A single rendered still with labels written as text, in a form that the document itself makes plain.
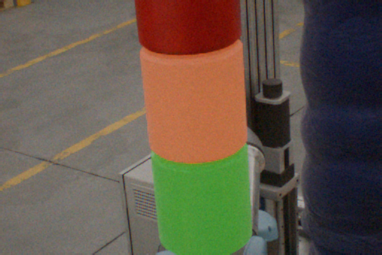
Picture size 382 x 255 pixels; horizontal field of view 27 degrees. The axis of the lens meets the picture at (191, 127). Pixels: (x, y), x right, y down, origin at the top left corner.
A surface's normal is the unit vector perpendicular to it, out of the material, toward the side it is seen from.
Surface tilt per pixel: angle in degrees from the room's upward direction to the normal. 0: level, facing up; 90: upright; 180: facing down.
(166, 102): 90
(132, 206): 90
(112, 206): 0
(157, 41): 90
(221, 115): 90
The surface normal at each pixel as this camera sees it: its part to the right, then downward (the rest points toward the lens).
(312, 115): -0.93, -0.08
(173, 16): -0.32, 0.40
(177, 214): -0.55, 0.37
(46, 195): -0.07, -0.91
